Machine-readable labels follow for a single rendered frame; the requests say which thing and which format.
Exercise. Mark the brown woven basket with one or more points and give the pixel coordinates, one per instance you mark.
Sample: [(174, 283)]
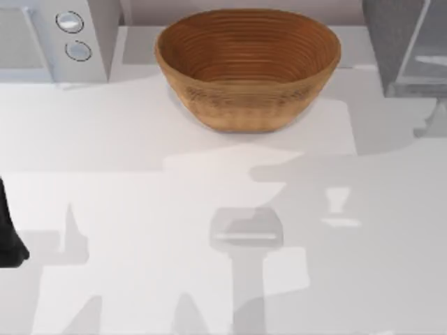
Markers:
[(244, 63)]

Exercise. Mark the grey microwave knob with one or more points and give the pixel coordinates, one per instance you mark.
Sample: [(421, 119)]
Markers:
[(78, 50)]

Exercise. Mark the white microwave knob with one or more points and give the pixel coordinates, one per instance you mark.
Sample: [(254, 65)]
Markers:
[(69, 21)]

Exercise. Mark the pale microwave oven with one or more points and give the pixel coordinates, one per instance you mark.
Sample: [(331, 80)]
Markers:
[(35, 42)]

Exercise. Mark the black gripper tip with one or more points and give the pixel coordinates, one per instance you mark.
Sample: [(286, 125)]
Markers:
[(8, 240)]

